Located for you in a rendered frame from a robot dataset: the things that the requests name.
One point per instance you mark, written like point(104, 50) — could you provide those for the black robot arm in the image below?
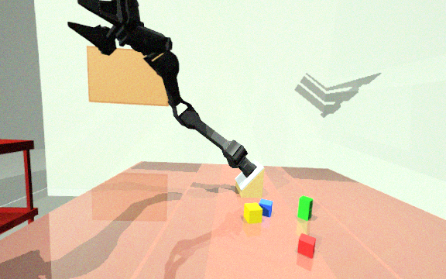
point(167, 66)

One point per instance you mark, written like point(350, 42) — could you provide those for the red block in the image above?
point(306, 245)

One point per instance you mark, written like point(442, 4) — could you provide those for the green block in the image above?
point(305, 203)
point(303, 214)

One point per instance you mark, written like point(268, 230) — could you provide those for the blue block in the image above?
point(266, 206)

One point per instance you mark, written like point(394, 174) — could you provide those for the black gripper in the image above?
point(127, 27)

